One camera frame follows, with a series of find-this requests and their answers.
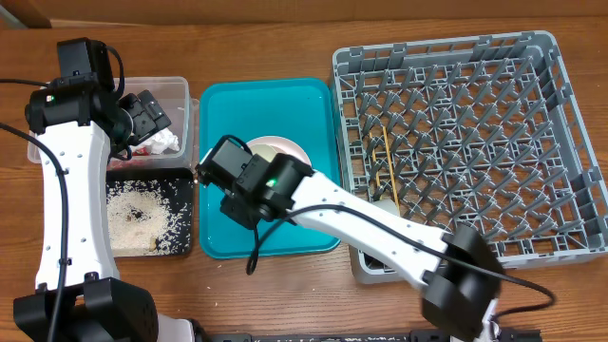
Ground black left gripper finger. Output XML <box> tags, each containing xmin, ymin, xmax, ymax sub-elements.
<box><xmin>136</xmin><ymin>90</ymin><xmax>171</xmax><ymax>136</ymax></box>
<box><xmin>120</xmin><ymin>93</ymin><xmax>153</xmax><ymax>145</ymax></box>

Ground red snack wrapper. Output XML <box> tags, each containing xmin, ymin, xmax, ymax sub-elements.
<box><xmin>132</xmin><ymin>147</ymin><xmax>149</xmax><ymax>156</ymax></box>

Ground white napkin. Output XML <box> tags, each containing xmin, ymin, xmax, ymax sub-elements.
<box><xmin>135</xmin><ymin>128</ymin><xmax>181</xmax><ymax>155</ymax></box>

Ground white plate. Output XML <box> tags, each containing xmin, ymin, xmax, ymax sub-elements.
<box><xmin>247</xmin><ymin>136</ymin><xmax>312</xmax><ymax>165</ymax></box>

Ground white rice pile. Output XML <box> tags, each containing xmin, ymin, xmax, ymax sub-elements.
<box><xmin>105</xmin><ymin>180</ymin><xmax>191</xmax><ymax>256</ymax></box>

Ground wooden chopstick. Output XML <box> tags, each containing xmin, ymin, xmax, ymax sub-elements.
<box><xmin>369</xmin><ymin>131</ymin><xmax>381</xmax><ymax>189</ymax></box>
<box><xmin>382</xmin><ymin>126</ymin><xmax>401</xmax><ymax>217</ymax></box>

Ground grey bowl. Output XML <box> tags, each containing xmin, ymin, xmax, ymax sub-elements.
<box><xmin>372</xmin><ymin>199</ymin><xmax>400</xmax><ymax>217</ymax></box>

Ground cream cup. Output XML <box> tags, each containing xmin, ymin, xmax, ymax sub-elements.
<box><xmin>250</xmin><ymin>143</ymin><xmax>277</xmax><ymax>162</ymax></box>

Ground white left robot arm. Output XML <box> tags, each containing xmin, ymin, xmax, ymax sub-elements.
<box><xmin>13</xmin><ymin>38</ymin><xmax>171</xmax><ymax>341</ymax></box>

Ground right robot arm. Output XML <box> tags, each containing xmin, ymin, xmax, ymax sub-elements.
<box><xmin>196</xmin><ymin>136</ymin><xmax>504</xmax><ymax>341</ymax></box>

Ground clear plastic bin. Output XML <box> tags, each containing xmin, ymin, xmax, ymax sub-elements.
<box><xmin>28</xmin><ymin>77</ymin><xmax>192</xmax><ymax>182</ymax></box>

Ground black plastic tray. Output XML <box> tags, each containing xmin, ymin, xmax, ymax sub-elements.
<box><xmin>104</xmin><ymin>166</ymin><xmax>195</xmax><ymax>258</ymax></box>

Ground teal serving tray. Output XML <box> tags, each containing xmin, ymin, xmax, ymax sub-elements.
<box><xmin>199</xmin><ymin>78</ymin><xmax>341</xmax><ymax>259</ymax></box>

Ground grey dish rack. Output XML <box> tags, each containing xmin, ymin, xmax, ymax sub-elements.
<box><xmin>331</xmin><ymin>30</ymin><xmax>607</xmax><ymax>269</ymax></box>

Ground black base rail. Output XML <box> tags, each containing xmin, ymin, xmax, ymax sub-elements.
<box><xmin>156</xmin><ymin>322</ymin><xmax>542</xmax><ymax>342</ymax></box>

